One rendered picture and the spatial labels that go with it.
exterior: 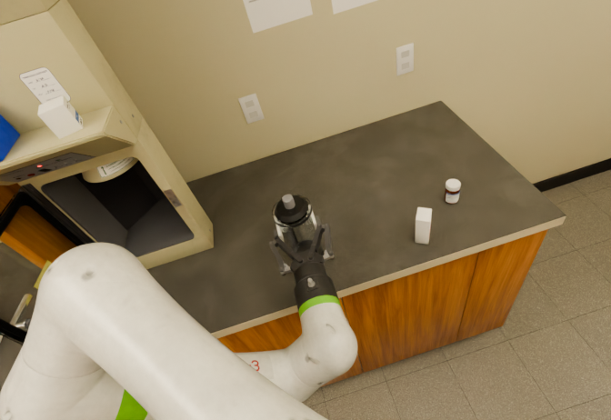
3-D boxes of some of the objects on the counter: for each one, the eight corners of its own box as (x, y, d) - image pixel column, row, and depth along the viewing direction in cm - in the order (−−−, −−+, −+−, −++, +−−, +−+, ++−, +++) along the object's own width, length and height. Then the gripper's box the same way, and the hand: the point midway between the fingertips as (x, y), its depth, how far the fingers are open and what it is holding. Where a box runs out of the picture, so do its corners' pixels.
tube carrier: (287, 245, 109) (268, 201, 94) (319, 235, 109) (305, 189, 94) (295, 274, 101) (275, 230, 86) (329, 262, 101) (315, 216, 86)
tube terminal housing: (133, 224, 134) (-51, 22, 80) (212, 198, 135) (82, -19, 81) (124, 276, 116) (-122, 64, 62) (214, 247, 117) (48, 10, 63)
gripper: (355, 261, 76) (328, 194, 92) (263, 291, 76) (252, 218, 92) (359, 278, 81) (333, 211, 98) (272, 306, 81) (260, 235, 97)
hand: (295, 221), depth 93 cm, fingers closed on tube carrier, 9 cm apart
